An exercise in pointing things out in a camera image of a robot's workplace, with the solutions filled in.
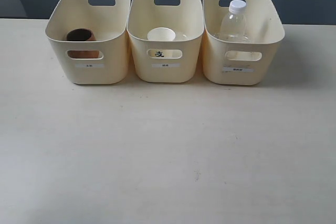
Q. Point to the cream left plastic bin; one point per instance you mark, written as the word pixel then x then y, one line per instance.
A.
pixel 107 19

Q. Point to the white paper cup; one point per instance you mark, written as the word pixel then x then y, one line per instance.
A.
pixel 161 34

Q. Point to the cream right plastic bin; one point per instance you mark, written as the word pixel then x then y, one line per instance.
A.
pixel 244 62

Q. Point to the brown wooden cup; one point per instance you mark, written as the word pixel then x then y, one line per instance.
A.
pixel 82 35

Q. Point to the clear plastic bottle white cap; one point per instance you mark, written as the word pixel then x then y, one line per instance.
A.
pixel 233 25

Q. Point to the cream plastic bin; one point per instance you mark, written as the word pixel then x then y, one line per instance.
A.
pixel 107 19
pixel 244 62
pixel 166 61

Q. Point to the cream middle plastic bin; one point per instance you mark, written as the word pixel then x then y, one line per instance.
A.
pixel 166 61

